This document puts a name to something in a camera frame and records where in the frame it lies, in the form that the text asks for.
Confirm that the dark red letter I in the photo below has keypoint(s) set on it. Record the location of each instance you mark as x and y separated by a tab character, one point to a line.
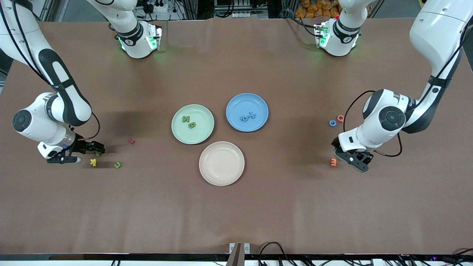
131	140

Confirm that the white power strip with plugs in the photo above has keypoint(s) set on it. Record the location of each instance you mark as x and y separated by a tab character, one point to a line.
160	8

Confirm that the beige plate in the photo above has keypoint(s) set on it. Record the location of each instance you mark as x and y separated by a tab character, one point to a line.
221	163

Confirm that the blue letter C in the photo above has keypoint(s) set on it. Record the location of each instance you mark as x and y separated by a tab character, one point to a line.
329	123

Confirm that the orange letter E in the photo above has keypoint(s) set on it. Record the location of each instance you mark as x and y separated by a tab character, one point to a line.
333	162

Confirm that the small white power strip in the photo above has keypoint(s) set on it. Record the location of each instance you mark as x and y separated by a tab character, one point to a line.
244	14

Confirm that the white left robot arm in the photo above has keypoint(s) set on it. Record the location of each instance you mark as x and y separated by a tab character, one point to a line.
380	122

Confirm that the bag of orange items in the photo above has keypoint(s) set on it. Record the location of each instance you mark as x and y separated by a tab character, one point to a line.
314	9

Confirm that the blue letter X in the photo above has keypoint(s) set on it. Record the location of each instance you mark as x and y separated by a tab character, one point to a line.
252	115

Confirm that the yellow letter K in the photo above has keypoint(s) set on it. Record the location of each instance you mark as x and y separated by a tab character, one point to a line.
93	162

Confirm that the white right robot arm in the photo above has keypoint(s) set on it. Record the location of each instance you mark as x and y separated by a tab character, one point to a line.
37	125

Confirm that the green letter J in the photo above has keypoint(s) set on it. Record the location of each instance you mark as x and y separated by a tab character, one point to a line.
117	164

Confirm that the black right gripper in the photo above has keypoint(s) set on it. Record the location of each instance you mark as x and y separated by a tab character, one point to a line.
82	145

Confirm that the pink letter Q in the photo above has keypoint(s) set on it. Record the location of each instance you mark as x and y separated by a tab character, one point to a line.
337	118

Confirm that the blue letter P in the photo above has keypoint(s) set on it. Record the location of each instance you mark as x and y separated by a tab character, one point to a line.
242	118

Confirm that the green letter N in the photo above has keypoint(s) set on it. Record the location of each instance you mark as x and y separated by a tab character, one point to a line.
185	119

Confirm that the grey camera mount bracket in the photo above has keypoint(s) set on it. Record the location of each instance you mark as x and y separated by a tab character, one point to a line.
238	255

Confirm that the brown table cover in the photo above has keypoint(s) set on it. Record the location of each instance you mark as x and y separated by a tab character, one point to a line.
236	214

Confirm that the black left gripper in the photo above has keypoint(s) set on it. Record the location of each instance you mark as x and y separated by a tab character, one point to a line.
335	143

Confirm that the blue plate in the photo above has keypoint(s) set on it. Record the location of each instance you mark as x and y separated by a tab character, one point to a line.
240	105

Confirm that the green plate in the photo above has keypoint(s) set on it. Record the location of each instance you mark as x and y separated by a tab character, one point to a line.
201	133

